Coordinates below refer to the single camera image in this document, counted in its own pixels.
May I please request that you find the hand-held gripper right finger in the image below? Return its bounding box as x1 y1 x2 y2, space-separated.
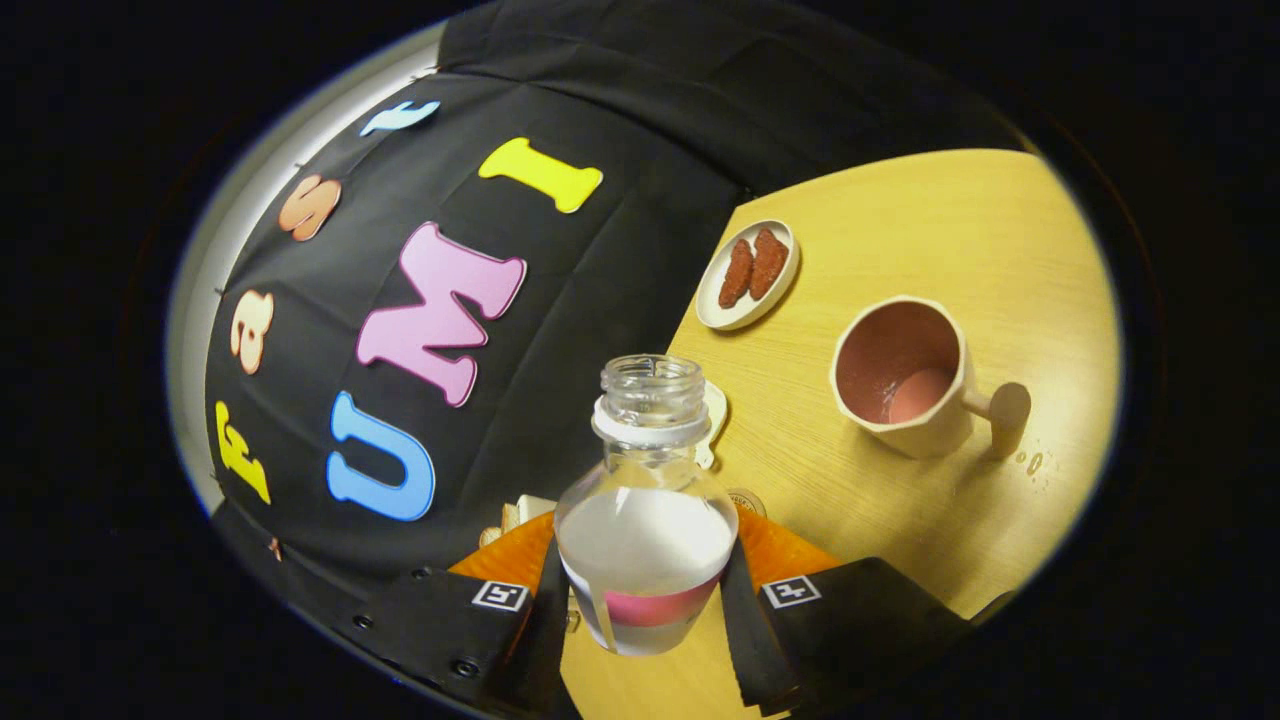
718 510 976 716

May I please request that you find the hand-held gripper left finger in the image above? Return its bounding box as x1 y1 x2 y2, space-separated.
330 512 583 720

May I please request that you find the beige cup pink inside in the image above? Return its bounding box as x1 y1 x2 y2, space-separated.
830 295 1032 461

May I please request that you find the clear juice bottle red label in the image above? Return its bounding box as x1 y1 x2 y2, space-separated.
553 354 741 658

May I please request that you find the white divided grain dish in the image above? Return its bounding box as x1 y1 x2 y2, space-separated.
697 380 729 471

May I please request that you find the white round plate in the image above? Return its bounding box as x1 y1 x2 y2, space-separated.
695 219 801 332

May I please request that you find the red meat piece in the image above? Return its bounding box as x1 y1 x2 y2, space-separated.
718 238 755 309
748 228 790 301

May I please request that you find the wooden table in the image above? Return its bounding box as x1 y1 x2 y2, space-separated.
560 148 1121 720

